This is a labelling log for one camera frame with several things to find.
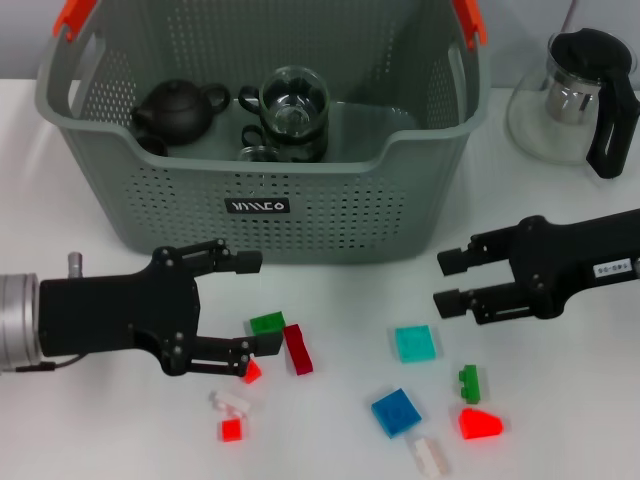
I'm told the white long building block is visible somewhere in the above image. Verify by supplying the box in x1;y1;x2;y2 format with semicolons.
208;390;251;416

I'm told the grey perforated storage bin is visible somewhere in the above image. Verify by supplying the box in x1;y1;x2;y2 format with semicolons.
34;0;494;266

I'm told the dark red long block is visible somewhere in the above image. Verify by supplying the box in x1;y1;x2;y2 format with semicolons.
282;323;316;377

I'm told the green stepped building block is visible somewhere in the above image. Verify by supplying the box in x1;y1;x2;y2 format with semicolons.
458;363;482;405

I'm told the clear pinkish long block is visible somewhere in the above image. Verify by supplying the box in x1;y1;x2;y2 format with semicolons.
410;433;450;475

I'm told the teal square block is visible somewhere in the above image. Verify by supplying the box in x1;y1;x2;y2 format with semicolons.
394;324;439;364

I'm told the steel infuser insert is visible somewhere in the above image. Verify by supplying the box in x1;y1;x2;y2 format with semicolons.
543;74;601;126

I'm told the green rectangular building block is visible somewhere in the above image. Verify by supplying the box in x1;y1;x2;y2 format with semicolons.
249;310;287;337

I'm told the small black clay cup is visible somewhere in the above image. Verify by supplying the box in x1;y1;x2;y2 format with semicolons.
135;132;171;157

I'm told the blue square block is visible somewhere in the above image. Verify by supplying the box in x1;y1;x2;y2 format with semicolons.
370;387;423;440

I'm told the left arm cable with plug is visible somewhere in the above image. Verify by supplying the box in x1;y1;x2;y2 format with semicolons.
14;352;87;374

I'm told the red rounded building block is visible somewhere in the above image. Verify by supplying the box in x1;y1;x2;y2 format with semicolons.
458;407;505;442

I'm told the black clay teapot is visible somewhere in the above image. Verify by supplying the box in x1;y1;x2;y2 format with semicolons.
131;78;233;147

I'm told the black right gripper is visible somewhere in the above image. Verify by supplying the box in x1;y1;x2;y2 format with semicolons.
432;206;640;327

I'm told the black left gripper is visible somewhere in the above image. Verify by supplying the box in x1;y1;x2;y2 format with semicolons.
38;237;286;379

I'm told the small red square block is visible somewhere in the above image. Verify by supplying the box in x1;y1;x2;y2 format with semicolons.
220;418;245;443

